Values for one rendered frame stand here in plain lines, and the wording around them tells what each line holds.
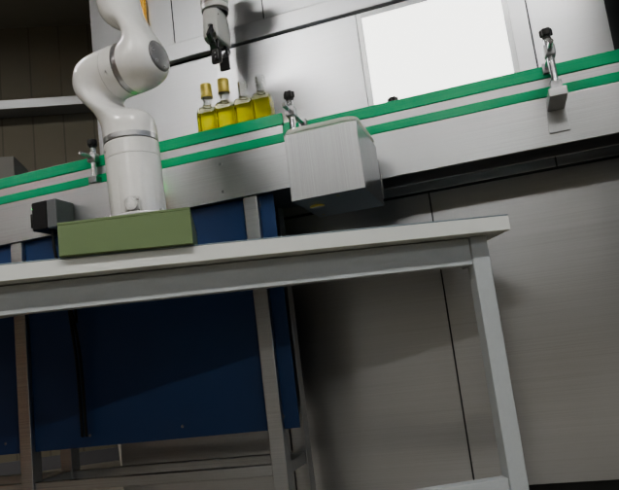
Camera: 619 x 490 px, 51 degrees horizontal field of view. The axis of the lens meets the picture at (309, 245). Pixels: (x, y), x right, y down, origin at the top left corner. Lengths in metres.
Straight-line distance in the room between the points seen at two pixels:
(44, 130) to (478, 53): 3.45
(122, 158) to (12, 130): 3.46
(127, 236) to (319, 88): 0.90
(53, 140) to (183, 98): 2.64
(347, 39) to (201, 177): 0.64
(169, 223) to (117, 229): 0.10
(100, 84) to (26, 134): 3.32
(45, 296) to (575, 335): 1.30
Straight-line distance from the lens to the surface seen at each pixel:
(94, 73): 1.56
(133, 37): 1.53
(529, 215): 1.87
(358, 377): 1.90
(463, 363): 1.85
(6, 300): 1.45
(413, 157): 1.71
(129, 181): 1.43
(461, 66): 1.97
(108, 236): 1.35
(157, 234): 1.34
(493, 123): 1.71
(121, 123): 1.48
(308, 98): 2.02
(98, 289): 1.40
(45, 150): 4.79
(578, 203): 1.88
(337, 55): 2.05
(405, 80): 1.97
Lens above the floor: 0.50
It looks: 10 degrees up
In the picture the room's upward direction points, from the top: 7 degrees counter-clockwise
